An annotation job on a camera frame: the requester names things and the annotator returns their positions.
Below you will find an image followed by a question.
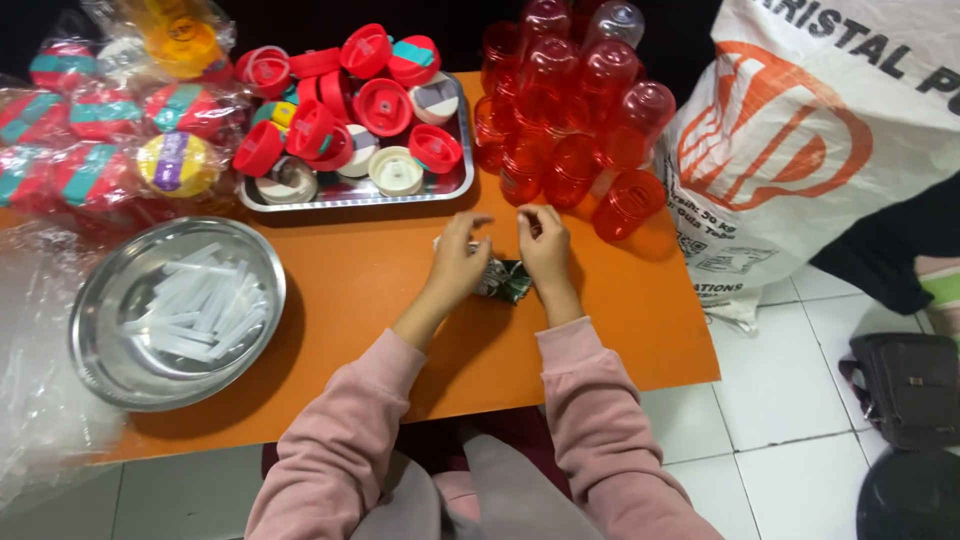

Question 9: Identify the group of red transparent bottles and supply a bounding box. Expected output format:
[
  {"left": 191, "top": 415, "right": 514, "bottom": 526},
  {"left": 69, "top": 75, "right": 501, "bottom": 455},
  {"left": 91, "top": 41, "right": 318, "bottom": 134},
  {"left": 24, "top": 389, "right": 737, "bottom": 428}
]
[{"left": 472, "top": 0, "right": 678, "bottom": 243}]

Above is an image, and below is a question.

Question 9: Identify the heap of clear plastic bags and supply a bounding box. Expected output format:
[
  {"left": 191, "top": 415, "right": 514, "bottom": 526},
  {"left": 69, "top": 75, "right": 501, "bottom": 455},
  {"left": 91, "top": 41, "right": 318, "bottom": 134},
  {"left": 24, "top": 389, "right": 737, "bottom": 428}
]
[{"left": 0, "top": 223, "right": 130, "bottom": 513}]

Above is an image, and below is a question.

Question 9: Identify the pile of white plastic straws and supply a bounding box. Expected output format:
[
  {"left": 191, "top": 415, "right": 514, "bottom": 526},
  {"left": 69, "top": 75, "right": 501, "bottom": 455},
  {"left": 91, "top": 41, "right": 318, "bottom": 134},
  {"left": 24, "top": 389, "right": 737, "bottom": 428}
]
[{"left": 123, "top": 241, "right": 270, "bottom": 363}]

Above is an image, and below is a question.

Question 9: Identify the green white foil packet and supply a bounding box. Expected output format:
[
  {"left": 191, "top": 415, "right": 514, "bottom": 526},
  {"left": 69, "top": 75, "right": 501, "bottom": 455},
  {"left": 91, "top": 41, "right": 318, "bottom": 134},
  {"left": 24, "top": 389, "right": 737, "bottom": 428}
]
[{"left": 433, "top": 236, "right": 534, "bottom": 306}]

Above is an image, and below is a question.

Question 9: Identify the person's left hand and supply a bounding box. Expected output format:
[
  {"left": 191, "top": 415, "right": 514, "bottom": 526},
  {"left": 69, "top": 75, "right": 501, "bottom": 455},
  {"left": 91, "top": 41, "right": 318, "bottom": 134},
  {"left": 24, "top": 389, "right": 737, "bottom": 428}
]
[{"left": 424, "top": 212, "right": 497, "bottom": 302}]

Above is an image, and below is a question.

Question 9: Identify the black round object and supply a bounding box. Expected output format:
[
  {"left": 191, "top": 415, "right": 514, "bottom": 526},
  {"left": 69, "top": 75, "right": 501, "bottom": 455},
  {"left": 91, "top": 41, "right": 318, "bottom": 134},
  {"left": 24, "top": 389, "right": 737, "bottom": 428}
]
[{"left": 856, "top": 447, "right": 960, "bottom": 540}]

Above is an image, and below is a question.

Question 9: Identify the clear transparent bottle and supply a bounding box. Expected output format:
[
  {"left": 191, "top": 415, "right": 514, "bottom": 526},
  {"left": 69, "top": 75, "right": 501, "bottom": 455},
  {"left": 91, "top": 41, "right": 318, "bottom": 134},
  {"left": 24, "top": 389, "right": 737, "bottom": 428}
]
[{"left": 585, "top": 0, "right": 646, "bottom": 51}]

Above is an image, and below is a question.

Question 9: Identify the white woven sack orange print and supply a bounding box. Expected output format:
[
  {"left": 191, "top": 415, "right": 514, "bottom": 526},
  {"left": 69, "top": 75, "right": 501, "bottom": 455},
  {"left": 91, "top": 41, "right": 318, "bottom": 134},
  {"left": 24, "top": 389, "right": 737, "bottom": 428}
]
[{"left": 655, "top": 0, "right": 960, "bottom": 333}]

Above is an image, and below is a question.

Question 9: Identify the pink green cloth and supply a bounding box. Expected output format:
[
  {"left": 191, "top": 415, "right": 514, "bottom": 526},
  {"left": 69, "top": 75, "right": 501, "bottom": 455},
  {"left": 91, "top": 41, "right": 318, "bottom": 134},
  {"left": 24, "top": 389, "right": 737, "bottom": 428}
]
[{"left": 913, "top": 255, "right": 960, "bottom": 340}]

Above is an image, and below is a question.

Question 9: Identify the rectangular steel tray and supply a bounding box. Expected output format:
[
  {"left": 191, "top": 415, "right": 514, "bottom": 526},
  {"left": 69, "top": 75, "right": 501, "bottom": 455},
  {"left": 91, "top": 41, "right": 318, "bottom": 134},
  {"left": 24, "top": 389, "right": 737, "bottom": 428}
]
[{"left": 238, "top": 71, "right": 477, "bottom": 214}]

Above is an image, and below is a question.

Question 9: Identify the person's right hand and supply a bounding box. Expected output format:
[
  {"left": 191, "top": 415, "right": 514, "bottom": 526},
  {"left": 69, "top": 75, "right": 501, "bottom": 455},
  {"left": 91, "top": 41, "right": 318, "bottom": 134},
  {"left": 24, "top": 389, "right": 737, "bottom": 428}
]
[{"left": 516, "top": 204, "right": 576, "bottom": 300}]

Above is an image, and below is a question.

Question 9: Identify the pile of red white lids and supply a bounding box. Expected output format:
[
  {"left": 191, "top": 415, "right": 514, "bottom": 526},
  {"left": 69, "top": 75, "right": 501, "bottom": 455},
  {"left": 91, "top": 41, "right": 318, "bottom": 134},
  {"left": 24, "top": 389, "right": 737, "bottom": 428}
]
[{"left": 232, "top": 22, "right": 466, "bottom": 207}]

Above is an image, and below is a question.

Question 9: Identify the round steel bowl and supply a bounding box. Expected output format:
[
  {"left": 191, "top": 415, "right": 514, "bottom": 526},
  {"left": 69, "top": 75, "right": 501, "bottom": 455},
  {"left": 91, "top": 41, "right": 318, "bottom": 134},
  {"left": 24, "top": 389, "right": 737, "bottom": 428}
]
[{"left": 69, "top": 216, "right": 288, "bottom": 413}]

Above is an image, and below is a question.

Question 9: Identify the person's grey clothing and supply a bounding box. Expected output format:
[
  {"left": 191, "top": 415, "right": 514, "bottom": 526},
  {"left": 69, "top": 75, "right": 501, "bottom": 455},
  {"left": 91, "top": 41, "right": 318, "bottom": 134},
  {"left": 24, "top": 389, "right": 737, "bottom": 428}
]
[{"left": 348, "top": 431, "right": 610, "bottom": 540}]

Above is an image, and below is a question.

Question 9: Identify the black cloth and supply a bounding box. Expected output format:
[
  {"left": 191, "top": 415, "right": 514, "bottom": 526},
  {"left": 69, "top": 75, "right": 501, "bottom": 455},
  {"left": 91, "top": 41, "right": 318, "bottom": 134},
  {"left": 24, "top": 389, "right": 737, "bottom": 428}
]
[{"left": 808, "top": 172, "right": 960, "bottom": 316}]

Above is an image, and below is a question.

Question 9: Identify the heap of plastic-wrapped bottles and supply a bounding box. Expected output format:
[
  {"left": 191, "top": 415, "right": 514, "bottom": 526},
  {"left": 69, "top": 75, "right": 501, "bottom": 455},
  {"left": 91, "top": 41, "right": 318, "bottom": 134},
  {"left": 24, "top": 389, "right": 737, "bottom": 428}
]
[{"left": 0, "top": 0, "right": 243, "bottom": 228}]

